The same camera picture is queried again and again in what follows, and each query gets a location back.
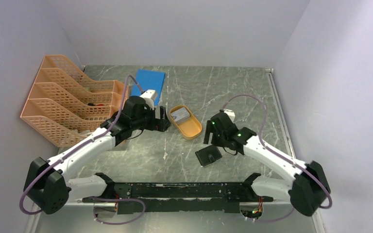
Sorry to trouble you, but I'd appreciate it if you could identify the white VIP card stack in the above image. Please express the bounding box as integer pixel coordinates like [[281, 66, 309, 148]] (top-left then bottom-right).
[[170, 107, 190, 124]]

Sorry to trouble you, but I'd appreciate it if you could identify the peach plastic file organizer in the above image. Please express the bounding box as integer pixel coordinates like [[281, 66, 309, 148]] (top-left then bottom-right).
[[20, 54, 129, 147]]

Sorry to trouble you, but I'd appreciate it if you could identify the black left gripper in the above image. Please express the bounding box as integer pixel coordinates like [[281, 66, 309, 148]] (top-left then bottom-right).
[[131, 104, 171, 132]]

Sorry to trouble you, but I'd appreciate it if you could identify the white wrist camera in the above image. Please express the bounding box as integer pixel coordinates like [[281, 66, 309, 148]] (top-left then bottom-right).
[[140, 89, 158, 108], [223, 109, 236, 121]]

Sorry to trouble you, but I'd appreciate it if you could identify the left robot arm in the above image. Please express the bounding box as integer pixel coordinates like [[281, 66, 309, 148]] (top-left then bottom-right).
[[19, 96, 170, 215]]

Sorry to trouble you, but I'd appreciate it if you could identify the blue folder sheet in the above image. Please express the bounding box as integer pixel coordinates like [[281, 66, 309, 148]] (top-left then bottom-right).
[[136, 69, 166, 105]]

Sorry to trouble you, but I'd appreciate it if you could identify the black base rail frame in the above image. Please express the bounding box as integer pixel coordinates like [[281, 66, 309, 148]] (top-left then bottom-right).
[[83, 173, 273, 215]]

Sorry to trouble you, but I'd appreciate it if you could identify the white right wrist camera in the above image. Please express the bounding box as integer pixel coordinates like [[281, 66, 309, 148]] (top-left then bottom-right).
[[223, 109, 236, 121]]

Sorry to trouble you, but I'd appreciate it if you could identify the black leather card holder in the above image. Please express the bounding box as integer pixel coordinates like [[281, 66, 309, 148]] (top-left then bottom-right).
[[195, 145, 222, 166]]

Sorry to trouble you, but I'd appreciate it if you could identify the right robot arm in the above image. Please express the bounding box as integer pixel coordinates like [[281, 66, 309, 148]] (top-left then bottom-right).
[[203, 110, 332, 216]]

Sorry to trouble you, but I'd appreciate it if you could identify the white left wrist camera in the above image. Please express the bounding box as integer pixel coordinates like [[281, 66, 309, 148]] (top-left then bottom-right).
[[140, 89, 158, 108]]

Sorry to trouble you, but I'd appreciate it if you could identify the yellow oval tray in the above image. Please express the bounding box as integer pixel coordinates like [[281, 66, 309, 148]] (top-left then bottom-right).
[[169, 105, 203, 140]]

